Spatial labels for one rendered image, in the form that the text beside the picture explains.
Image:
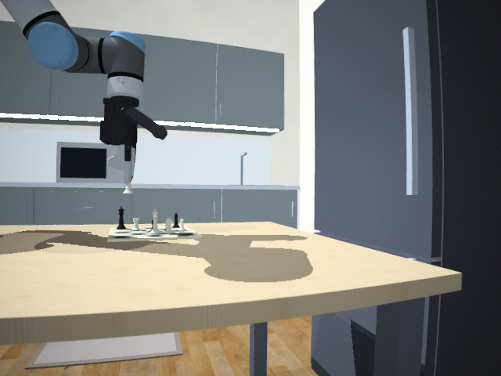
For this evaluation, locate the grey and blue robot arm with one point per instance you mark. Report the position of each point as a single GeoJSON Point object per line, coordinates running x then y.
{"type": "Point", "coordinates": [51, 43]}

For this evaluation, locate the black and white chessboard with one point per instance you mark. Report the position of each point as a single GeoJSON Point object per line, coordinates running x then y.
{"type": "Point", "coordinates": [144, 234]}

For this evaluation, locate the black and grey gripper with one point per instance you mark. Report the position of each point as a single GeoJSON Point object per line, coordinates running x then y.
{"type": "Point", "coordinates": [116, 130]}

